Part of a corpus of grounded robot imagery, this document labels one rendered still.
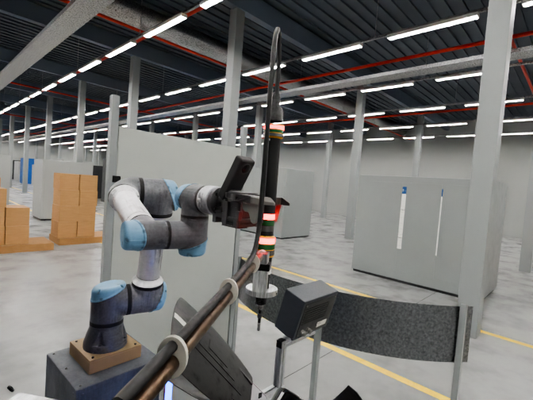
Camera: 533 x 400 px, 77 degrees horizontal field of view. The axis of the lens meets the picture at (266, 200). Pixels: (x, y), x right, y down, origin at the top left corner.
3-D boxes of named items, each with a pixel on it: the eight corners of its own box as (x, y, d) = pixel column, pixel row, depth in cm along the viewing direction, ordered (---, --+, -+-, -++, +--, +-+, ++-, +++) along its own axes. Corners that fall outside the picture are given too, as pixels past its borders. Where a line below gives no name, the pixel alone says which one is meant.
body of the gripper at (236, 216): (261, 227, 79) (228, 221, 87) (264, 191, 79) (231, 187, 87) (237, 228, 73) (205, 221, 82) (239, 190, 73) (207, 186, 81)
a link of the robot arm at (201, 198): (220, 186, 90) (195, 184, 84) (231, 186, 87) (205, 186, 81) (218, 213, 90) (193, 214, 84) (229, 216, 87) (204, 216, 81)
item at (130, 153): (94, 421, 228) (113, 94, 217) (92, 417, 231) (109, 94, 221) (231, 361, 315) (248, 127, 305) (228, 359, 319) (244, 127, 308)
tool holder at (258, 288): (274, 303, 68) (278, 255, 67) (239, 298, 69) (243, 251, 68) (278, 290, 76) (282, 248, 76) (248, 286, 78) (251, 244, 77)
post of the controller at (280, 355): (278, 388, 137) (281, 341, 136) (273, 385, 139) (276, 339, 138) (283, 386, 140) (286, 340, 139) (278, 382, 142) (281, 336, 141)
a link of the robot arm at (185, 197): (195, 212, 98) (197, 183, 98) (218, 217, 90) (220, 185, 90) (171, 212, 92) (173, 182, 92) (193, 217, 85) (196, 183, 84)
